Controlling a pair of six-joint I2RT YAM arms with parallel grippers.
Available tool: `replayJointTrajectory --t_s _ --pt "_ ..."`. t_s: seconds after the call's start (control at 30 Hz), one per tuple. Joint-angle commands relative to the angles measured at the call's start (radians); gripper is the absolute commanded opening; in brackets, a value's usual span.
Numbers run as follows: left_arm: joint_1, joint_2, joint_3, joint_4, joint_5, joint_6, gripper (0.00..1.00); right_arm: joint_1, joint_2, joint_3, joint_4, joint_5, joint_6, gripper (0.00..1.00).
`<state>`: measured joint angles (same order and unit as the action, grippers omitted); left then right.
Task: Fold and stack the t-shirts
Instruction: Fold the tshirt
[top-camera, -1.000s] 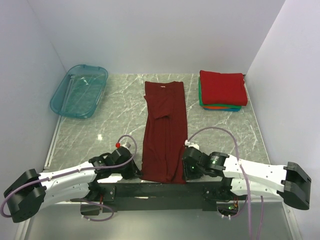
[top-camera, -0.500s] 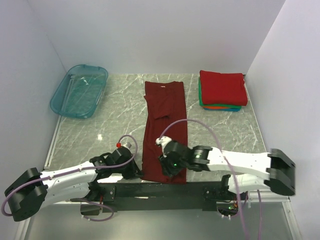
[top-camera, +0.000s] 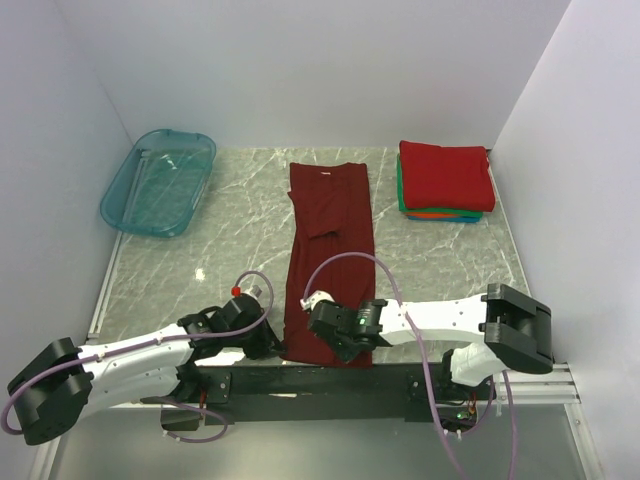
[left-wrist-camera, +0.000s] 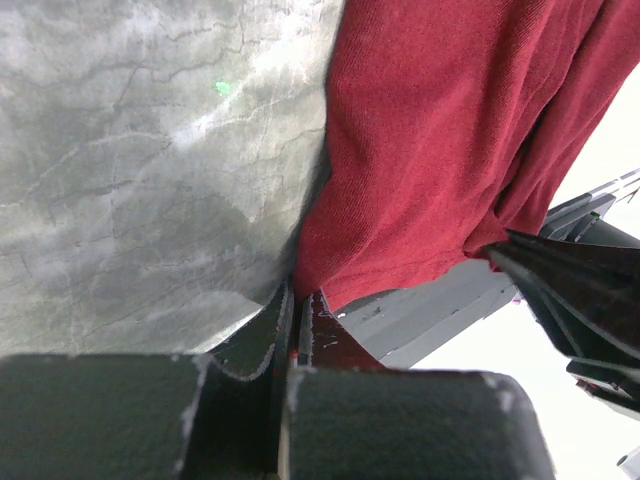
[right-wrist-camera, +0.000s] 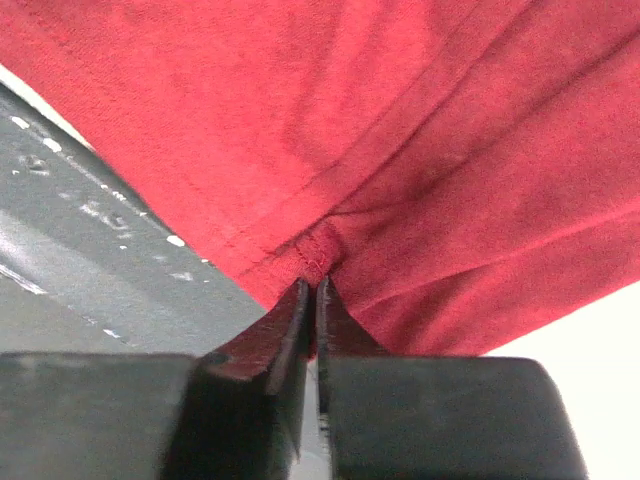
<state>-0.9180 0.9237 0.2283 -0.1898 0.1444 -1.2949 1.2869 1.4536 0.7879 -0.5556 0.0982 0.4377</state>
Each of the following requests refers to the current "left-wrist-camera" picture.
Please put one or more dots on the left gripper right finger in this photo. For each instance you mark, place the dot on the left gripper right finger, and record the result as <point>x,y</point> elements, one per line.
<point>350,417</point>

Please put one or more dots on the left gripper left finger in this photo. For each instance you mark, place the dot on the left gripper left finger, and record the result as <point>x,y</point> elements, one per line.
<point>214,415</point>

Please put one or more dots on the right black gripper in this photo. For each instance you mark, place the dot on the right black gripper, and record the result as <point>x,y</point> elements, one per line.
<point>586,297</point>

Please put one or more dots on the dark red t-shirt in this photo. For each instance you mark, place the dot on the dark red t-shirt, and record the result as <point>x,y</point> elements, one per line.
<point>450,123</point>

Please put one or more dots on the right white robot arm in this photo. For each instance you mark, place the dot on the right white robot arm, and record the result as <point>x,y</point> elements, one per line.
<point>403,326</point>

